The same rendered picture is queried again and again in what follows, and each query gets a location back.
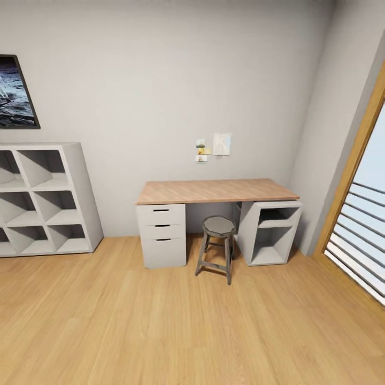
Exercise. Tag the taboret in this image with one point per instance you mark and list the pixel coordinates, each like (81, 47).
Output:
(218, 226)

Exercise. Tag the painting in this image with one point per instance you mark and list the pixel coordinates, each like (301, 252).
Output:
(16, 107)

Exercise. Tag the bookcase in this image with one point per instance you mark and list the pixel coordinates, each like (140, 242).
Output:
(18, 233)

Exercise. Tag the fixed window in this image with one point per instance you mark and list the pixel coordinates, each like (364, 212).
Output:
(351, 246)

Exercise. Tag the desk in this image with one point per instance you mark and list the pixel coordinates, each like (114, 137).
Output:
(266, 215)

